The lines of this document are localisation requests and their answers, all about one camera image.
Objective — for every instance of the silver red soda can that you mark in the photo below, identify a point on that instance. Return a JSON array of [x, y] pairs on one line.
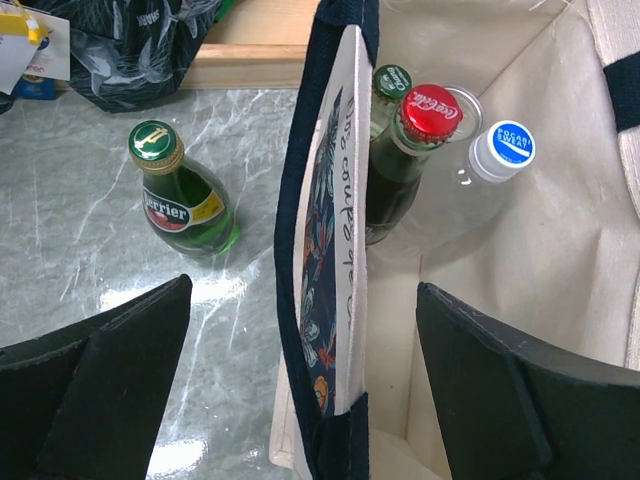
[[472, 114]]

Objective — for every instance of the dark patterned hanging jacket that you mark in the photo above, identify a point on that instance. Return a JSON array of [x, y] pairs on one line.
[[126, 55]]

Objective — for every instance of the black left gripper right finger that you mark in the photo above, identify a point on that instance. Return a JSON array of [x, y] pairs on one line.
[[511, 406]]

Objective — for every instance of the beige canvas tote bag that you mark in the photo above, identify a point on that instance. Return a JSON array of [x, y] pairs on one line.
[[559, 261]]

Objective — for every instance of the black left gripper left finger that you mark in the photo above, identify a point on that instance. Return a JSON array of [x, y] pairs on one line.
[[87, 401]]

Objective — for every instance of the green glass bottle left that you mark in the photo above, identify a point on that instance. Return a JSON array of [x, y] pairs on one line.
[[185, 204]]

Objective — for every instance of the wooden clothes rack stand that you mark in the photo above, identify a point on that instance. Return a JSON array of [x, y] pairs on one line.
[[263, 44]]

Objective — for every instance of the dark cola glass bottle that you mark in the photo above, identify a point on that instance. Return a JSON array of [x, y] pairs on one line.
[[424, 120]]

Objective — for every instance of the clear soda water bottle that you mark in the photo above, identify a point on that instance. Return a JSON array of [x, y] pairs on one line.
[[390, 83]]

